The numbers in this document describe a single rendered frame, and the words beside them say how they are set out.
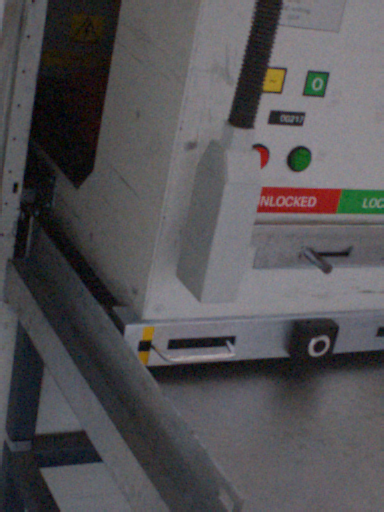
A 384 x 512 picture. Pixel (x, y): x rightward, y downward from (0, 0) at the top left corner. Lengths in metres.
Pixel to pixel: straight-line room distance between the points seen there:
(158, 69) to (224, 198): 0.21
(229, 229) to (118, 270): 0.25
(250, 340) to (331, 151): 0.26
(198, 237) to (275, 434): 0.26
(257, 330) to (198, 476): 0.31
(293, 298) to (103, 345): 0.26
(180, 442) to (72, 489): 0.75
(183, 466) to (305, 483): 0.15
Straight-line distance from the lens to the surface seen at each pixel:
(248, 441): 1.20
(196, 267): 1.13
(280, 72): 1.19
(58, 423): 1.72
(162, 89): 1.19
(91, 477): 1.82
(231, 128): 1.08
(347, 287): 1.37
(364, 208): 1.33
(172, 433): 1.10
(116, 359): 1.23
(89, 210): 1.40
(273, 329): 1.32
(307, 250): 1.30
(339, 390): 1.35
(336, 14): 1.21
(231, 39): 1.15
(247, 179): 1.08
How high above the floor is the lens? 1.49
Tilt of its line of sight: 23 degrees down
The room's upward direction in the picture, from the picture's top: 12 degrees clockwise
